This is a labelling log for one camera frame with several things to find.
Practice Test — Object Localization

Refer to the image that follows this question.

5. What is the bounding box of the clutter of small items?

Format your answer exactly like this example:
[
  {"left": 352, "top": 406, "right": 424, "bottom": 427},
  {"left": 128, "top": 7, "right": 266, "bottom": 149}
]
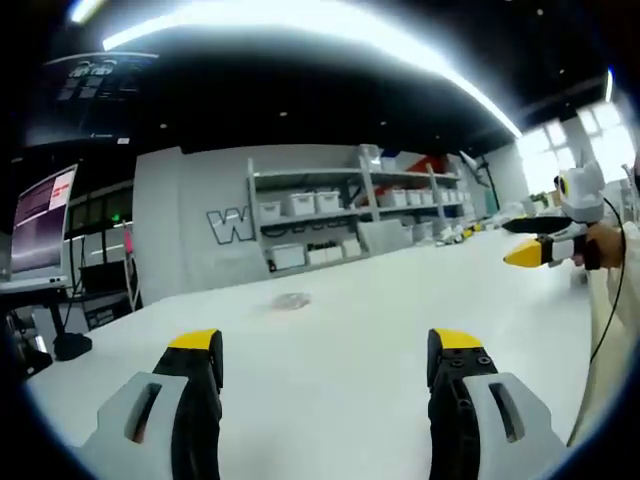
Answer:
[{"left": 433, "top": 222, "right": 484, "bottom": 247}]

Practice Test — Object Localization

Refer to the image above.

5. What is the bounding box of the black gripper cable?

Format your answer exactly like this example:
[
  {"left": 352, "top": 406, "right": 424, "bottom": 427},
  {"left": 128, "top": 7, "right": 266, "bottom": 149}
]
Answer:
[{"left": 589, "top": 195, "right": 629, "bottom": 362}]

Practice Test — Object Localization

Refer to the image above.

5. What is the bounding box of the clear resealable bag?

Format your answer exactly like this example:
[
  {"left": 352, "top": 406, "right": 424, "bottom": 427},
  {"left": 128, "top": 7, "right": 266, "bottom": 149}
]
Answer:
[{"left": 256, "top": 291, "right": 315, "bottom": 314}]

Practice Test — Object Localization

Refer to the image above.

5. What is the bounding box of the dark hanging banner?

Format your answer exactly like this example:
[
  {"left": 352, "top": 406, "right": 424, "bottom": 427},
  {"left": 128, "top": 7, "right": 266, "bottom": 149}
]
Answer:
[{"left": 23, "top": 51, "right": 161, "bottom": 147}]

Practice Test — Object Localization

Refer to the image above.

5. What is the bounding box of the wall letter sign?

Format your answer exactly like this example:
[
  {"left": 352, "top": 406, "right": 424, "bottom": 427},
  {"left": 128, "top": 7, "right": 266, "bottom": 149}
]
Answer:
[{"left": 206, "top": 207, "right": 257, "bottom": 246}]

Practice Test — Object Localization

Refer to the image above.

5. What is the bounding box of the computer monitor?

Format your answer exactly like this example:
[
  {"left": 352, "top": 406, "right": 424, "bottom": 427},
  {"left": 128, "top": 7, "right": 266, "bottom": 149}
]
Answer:
[{"left": 8, "top": 163, "right": 80, "bottom": 282}]

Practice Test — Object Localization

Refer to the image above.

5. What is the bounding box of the short ceiling light strip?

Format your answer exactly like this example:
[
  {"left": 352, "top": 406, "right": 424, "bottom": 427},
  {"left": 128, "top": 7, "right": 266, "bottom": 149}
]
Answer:
[{"left": 69, "top": 0, "right": 109, "bottom": 24}]

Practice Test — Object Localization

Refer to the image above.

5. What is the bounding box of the bright window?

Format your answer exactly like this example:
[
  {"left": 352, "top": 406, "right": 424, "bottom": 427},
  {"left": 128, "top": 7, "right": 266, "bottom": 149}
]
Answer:
[{"left": 518, "top": 99, "right": 637, "bottom": 197}]

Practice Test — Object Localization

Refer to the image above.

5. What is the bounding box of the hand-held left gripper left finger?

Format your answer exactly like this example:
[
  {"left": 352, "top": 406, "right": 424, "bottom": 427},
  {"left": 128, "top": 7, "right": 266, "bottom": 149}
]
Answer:
[{"left": 79, "top": 328, "right": 225, "bottom": 480}]

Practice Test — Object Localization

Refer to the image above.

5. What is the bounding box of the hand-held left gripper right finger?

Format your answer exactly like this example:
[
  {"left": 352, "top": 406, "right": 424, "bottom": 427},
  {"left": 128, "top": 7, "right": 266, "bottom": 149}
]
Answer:
[{"left": 426, "top": 327, "right": 571, "bottom": 480}]

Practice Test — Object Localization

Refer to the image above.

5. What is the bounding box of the grey metal shelving unit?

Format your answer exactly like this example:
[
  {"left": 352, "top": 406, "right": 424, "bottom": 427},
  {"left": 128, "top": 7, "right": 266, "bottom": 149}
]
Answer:
[{"left": 246, "top": 143, "right": 475, "bottom": 275}]

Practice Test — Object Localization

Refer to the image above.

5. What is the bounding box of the long ceiling light strip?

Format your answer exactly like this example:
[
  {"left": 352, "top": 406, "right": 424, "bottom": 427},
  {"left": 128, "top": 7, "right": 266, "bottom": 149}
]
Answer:
[{"left": 102, "top": 9, "right": 524, "bottom": 139}]

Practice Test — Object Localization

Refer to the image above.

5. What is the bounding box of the black monitor stand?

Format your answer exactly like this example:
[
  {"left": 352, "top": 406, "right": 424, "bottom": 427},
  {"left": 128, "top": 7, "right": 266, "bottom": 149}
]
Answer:
[{"left": 47, "top": 292, "right": 94, "bottom": 362}]

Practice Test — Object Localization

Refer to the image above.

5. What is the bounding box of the row of white storage bins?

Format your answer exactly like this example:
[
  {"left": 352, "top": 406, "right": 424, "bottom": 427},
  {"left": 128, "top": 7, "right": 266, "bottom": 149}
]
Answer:
[{"left": 257, "top": 187, "right": 474, "bottom": 267}]

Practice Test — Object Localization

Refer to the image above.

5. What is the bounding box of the person's right hand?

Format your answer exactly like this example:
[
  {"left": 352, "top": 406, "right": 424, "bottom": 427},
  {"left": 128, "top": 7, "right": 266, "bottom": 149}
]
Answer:
[{"left": 573, "top": 221, "right": 627, "bottom": 272}]

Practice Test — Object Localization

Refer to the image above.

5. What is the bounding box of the black chair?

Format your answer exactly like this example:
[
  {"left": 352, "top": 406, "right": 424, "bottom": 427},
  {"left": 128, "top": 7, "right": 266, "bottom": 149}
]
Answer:
[{"left": 78, "top": 260, "right": 137, "bottom": 307}]

